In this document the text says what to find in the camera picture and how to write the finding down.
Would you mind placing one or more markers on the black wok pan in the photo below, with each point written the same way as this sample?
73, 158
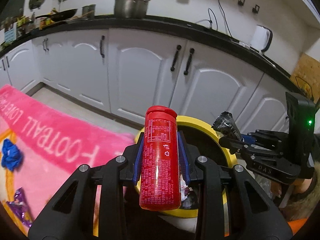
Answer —
60, 16

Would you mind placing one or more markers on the pink cartoon fleece blanket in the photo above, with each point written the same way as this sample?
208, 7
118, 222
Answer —
53, 145

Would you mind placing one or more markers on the person's right hand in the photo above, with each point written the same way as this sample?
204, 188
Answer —
298, 189

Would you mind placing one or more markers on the red cylindrical canister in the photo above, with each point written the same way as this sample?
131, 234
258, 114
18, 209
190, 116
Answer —
160, 175

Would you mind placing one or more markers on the white electric kettle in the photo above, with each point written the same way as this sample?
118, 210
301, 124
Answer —
261, 39

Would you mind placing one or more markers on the purple candy wrapper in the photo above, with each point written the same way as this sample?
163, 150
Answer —
19, 206

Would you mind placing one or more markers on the white base cabinets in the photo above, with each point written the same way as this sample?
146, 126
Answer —
124, 72

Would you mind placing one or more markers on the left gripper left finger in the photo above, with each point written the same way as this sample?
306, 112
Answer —
90, 203

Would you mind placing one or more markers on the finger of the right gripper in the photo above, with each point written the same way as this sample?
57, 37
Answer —
236, 146
248, 139

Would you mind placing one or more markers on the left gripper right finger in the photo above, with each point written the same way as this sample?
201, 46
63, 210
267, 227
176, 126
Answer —
232, 205

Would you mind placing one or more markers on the blue crumpled plastic bag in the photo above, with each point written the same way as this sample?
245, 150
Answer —
12, 156

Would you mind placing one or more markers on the black countertop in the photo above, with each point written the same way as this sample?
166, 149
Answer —
177, 28

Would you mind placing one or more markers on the small steel container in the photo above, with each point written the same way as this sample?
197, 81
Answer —
88, 11

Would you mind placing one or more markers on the yellow rimmed black trash bin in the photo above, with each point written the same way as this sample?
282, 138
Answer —
201, 135

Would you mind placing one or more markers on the blue dish rack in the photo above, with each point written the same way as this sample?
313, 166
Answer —
10, 35

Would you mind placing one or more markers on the large steel stock pot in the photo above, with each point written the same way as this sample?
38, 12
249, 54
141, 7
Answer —
133, 9

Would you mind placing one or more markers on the black silver snack wrapper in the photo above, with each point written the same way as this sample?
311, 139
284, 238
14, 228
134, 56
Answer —
225, 125

